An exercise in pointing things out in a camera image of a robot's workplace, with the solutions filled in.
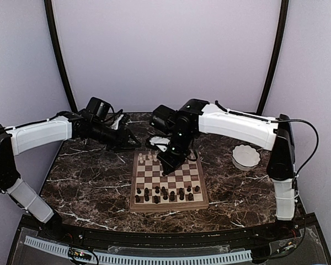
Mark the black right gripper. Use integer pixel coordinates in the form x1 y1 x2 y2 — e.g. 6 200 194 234
157 130 195 174

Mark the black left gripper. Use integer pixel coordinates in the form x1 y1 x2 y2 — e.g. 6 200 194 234
89 120 141 153

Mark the dark tall piece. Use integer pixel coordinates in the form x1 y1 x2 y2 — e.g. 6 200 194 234
153 195 159 204
179 191 185 200
169 191 175 202

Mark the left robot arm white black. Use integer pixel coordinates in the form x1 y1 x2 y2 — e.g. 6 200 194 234
0 109 141 241

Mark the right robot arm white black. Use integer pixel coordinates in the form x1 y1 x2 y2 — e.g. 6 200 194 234
150 99 300 240

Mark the wooden chess board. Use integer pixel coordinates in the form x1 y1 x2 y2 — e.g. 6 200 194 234
130 151 209 213

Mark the white bishop left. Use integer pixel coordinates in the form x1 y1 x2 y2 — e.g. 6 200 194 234
153 152 158 162

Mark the white knight left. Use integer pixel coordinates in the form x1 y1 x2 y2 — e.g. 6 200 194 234
148 151 153 160

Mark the white scalloped bowl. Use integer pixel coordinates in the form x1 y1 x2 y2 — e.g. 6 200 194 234
232 145 261 171

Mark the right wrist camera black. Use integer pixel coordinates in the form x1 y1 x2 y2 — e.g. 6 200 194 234
150 105 178 135

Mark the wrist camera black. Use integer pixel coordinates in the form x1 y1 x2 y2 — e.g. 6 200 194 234
86 97 111 121
150 105 178 135

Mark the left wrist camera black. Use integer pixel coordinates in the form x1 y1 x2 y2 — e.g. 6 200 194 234
86 97 111 121

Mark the black front rail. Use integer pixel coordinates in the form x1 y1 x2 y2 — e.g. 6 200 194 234
80 229 258 247

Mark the left black corner post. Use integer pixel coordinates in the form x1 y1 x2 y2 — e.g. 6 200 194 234
44 0 78 112

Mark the black corner post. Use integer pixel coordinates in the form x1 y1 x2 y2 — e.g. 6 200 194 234
256 0 290 115
44 0 78 112

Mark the white slotted cable duct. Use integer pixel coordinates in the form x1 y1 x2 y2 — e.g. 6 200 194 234
24 236 252 264

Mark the right black corner post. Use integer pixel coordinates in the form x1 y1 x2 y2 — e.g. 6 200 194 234
256 0 290 115

